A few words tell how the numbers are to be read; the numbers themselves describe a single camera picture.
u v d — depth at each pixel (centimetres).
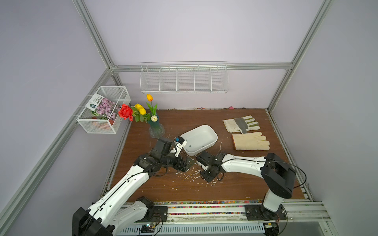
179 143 67
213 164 64
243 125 110
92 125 76
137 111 80
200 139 102
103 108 74
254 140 101
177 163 65
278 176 46
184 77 99
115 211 42
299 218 73
